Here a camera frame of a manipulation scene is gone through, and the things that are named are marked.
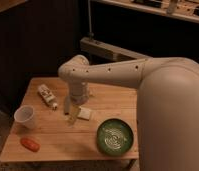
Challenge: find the grey metal beam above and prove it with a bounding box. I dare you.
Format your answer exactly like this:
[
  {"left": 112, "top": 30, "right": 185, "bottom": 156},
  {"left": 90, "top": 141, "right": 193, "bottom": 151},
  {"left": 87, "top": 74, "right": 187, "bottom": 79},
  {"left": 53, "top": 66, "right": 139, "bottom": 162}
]
[{"left": 80, "top": 37, "right": 148, "bottom": 61}]

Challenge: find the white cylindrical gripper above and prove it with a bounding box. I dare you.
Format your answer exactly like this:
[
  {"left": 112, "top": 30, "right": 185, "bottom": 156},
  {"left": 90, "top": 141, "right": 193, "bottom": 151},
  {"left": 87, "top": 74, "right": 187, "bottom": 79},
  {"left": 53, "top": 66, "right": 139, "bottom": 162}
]
[{"left": 65, "top": 91, "right": 89, "bottom": 125}]

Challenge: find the white labelled bottle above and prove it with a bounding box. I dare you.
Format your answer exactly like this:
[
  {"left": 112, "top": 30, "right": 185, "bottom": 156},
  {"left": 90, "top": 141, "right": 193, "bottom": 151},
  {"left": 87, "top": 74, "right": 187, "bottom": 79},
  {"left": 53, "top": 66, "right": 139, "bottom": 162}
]
[{"left": 37, "top": 84, "right": 58, "bottom": 110}]

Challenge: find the cream sponge block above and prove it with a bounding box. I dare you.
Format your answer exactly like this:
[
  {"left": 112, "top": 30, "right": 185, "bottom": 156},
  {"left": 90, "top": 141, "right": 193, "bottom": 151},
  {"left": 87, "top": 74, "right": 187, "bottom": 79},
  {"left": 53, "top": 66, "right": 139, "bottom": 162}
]
[{"left": 78, "top": 107, "right": 92, "bottom": 120}]

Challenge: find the wooden shelf with items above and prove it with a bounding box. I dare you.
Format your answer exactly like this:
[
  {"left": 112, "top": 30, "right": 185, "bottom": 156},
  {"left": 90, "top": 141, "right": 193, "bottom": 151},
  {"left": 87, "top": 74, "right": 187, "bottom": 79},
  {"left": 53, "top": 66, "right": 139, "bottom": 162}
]
[{"left": 94, "top": 0, "right": 199, "bottom": 24}]

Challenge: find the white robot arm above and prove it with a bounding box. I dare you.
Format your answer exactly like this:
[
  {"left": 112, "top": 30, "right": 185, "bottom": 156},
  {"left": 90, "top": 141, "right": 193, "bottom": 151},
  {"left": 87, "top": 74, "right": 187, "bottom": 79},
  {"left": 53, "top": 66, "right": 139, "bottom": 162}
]
[{"left": 58, "top": 55, "right": 199, "bottom": 171}]

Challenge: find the grey rectangular block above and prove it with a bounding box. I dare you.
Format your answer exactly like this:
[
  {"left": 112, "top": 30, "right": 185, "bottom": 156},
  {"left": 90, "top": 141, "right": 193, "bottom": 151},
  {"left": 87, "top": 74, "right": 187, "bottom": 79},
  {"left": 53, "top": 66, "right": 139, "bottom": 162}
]
[{"left": 64, "top": 96, "right": 71, "bottom": 115}]

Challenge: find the vertical metal pole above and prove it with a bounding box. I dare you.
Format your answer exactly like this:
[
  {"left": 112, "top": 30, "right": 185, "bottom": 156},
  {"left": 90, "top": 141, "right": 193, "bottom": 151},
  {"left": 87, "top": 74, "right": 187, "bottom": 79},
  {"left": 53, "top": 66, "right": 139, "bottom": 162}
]
[{"left": 87, "top": 0, "right": 94, "bottom": 41}]

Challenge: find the white plastic cup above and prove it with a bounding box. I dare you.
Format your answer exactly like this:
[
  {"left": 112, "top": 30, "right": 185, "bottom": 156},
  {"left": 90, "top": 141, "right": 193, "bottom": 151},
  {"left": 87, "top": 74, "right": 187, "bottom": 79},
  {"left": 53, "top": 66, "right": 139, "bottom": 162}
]
[{"left": 14, "top": 105, "right": 36, "bottom": 129}]

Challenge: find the wooden folding table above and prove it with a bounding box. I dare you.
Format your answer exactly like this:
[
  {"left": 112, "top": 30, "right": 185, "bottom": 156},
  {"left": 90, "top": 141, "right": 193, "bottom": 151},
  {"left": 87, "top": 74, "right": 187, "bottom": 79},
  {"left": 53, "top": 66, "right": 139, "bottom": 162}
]
[{"left": 0, "top": 77, "right": 136, "bottom": 162}]

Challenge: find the green ceramic bowl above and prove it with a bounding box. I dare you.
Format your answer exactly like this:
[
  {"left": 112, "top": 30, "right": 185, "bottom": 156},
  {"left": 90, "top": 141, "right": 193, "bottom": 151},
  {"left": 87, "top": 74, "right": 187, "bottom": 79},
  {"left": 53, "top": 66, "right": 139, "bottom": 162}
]
[{"left": 96, "top": 118, "right": 134, "bottom": 157}]

